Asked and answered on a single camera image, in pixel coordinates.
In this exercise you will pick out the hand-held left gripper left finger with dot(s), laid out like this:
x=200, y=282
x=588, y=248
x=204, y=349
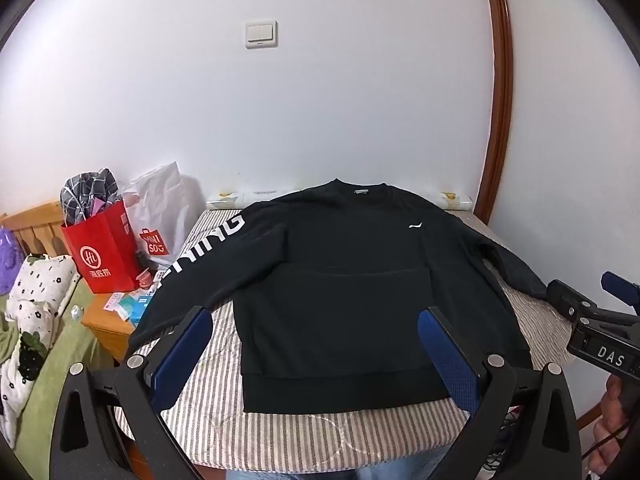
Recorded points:
x=185, y=355

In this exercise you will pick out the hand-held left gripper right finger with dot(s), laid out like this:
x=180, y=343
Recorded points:
x=445, y=355

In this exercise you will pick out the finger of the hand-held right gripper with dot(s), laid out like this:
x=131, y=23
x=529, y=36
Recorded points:
x=565, y=296
x=625, y=289

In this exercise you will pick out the black sweatshirt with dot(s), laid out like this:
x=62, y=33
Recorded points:
x=350, y=260

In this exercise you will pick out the person's right hand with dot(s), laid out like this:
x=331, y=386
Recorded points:
x=612, y=440

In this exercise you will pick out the blue box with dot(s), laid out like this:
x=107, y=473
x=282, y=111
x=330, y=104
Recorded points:
x=140, y=309

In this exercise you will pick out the wooden nightstand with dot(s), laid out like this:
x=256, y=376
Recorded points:
x=105, y=327

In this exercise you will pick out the small red jar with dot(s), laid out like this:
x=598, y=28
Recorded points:
x=144, y=278

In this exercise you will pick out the green blanket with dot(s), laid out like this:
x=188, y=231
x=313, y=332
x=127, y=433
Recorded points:
x=60, y=385

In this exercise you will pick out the red paper bag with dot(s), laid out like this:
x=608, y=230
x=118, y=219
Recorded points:
x=100, y=250

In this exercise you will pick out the striped bed cover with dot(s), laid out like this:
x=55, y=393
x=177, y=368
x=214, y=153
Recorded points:
x=310, y=435

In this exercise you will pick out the white plastic bag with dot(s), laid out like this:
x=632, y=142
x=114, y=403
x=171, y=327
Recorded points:
x=165, y=200

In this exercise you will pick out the plaid cloth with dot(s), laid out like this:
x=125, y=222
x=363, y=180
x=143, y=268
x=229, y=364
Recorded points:
x=85, y=190

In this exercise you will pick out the wooden headboard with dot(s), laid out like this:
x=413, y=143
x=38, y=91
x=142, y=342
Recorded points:
x=40, y=220

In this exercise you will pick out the purple bag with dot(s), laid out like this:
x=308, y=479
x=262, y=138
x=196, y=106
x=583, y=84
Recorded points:
x=9, y=260

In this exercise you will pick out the brown wooden door frame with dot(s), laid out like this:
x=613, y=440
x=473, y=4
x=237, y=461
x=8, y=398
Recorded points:
x=500, y=85

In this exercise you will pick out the white light switch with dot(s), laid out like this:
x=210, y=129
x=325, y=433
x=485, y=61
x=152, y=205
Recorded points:
x=261, y=34

